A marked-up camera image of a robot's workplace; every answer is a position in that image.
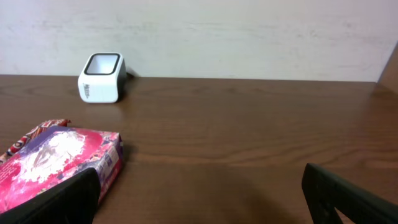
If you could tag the purple red snack bag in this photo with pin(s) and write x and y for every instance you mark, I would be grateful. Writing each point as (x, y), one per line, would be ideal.
(56, 155)

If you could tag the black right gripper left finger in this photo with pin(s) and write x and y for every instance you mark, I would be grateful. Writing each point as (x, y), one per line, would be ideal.
(72, 201)

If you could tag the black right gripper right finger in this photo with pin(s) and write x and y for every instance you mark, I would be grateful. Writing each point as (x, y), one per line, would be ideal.
(327, 194)

